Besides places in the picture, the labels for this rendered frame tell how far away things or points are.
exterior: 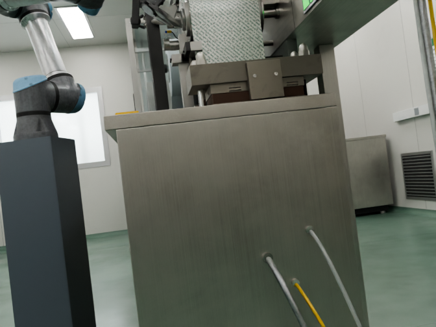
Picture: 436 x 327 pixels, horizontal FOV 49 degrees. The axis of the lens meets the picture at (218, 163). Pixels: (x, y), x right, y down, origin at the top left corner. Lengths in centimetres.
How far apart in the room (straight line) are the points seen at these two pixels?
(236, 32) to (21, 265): 106
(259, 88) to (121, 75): 597
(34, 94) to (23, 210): 40
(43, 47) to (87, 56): 546
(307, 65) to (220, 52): 32
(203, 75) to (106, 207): 586
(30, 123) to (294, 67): 90
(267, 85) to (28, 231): 92
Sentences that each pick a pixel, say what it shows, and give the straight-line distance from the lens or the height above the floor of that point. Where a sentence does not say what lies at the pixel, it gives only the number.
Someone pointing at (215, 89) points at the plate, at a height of 95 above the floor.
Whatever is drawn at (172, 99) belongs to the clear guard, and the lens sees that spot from 264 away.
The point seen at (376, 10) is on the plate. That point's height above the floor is 114.
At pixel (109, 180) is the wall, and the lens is 716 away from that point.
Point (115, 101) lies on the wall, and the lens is 725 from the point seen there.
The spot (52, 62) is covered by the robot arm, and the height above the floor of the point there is 120.
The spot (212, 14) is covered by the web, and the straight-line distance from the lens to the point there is 167.
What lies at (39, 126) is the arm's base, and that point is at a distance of 176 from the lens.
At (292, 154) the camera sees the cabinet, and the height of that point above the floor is 74.
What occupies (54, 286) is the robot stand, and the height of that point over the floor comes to 40.
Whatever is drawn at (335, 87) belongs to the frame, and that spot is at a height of 98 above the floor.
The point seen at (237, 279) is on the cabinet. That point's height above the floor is 41.
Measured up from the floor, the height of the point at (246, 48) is 111.
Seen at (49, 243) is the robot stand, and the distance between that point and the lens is 169.
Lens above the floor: 71
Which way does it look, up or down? 1 degrees up
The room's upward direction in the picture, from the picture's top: 7 degrees counter-clockwise
